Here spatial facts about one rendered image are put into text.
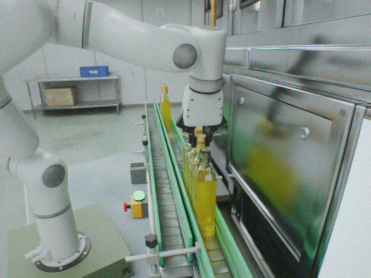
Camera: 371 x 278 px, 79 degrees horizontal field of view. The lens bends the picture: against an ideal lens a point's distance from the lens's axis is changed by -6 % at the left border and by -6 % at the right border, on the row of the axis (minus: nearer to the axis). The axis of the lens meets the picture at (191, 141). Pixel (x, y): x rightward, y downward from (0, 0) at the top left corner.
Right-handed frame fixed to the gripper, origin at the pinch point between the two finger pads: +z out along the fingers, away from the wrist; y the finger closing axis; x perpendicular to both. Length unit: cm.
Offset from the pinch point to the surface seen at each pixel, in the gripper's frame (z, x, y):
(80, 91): 223, -537, 174
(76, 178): 55, -46, 54
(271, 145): -7.1, 13.8, -12.7
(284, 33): -28.9, 4.1, -15.0
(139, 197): 35.5, -12.4, 19.0
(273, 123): -12.1, 12.5, -12.6
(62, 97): 207, -475, 201
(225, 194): 29.6, -3.9, -12.7
